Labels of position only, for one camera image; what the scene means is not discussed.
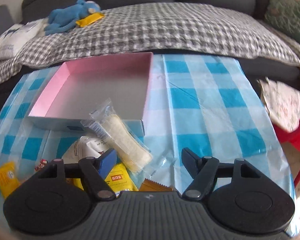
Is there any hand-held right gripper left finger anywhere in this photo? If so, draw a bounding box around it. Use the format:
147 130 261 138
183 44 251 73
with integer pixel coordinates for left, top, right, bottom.
39 148 118 202

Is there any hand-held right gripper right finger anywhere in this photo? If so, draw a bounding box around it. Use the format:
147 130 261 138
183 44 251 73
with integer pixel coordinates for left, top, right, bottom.
181 148 259 202

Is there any yellow chip packet blue label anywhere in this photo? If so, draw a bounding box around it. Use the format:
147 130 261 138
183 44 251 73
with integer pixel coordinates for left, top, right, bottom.
67 162 138 193

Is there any white snack packet grey print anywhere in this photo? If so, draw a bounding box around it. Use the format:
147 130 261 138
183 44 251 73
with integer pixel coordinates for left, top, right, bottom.
61 135 110 164

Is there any clear packet with cream cake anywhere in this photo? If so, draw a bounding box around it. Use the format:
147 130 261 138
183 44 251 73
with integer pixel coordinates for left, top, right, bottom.
80 99 177 178

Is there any pink-lined cardboard box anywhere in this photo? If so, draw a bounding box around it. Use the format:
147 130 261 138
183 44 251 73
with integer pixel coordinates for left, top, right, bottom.
28 52 154 136

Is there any orange-brown snack packet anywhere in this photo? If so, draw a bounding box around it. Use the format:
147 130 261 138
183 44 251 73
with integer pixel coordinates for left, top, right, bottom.
139 178 175 192

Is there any blue checked tablecloth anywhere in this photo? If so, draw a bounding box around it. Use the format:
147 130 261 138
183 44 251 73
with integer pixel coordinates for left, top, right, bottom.
0 52 299 238

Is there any red candy with white print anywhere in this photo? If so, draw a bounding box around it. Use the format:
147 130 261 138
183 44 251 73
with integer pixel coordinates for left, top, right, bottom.
34 159 48 172

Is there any small golden yellow snack packet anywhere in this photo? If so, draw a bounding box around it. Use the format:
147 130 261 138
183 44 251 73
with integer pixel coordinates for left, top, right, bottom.
0 162 20 198

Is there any floral beige cloth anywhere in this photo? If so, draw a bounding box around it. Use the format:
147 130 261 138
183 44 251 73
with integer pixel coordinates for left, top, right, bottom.
257 77 300 133

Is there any red plastic stool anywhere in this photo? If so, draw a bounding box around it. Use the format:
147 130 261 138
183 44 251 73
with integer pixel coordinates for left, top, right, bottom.
272 119 300 188

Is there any grey checked quilted blanket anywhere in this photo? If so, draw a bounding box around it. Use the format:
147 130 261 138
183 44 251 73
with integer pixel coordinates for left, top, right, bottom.
0 2 300 90

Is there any yellow packet beside plush toy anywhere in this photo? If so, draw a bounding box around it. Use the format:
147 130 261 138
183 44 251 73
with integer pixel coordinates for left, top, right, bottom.
75 12 105 27

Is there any blue plush toy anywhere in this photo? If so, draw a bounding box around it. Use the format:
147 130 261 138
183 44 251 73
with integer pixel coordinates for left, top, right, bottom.
44 0 102 37

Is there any white printed pillow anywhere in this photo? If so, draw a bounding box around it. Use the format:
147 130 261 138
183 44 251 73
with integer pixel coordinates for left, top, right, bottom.
0 19 49 60

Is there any green patterned cushion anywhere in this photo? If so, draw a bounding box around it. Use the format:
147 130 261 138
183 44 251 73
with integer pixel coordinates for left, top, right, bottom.
264 0 300 47

